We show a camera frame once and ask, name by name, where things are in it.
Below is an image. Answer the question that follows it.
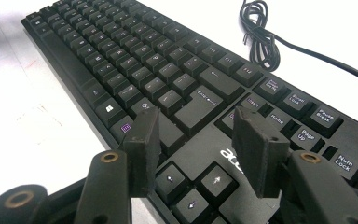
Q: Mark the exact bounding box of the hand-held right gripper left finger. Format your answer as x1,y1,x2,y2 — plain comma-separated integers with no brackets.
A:
118,106,163,199

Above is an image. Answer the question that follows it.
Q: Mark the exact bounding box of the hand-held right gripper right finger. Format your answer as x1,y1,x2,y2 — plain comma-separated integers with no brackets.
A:
230,105,292,200

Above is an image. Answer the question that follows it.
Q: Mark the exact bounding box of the black computer keyboard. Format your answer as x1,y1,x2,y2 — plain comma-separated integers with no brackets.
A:
20,0,358,224

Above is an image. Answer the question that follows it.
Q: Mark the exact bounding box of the black keyboard cable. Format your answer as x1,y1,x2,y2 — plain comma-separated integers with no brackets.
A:
239,0,358,127

